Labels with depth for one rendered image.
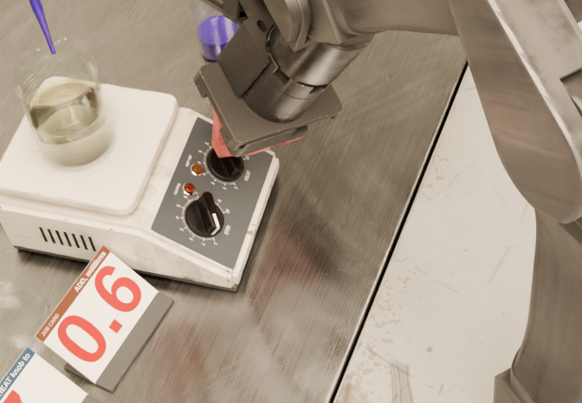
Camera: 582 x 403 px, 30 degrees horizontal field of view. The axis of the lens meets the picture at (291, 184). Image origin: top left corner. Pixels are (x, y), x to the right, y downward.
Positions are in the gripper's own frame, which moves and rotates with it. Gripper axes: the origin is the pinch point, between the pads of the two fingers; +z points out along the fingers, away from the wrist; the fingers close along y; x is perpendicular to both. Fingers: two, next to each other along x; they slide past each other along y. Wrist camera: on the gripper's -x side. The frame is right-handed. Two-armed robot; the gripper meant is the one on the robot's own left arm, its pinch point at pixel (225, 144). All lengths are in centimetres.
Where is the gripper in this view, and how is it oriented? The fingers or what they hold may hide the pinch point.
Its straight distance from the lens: 88.0
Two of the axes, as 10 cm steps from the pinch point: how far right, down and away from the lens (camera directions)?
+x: 4.6, 8.7, -2.0
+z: -4.3, 4.2, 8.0
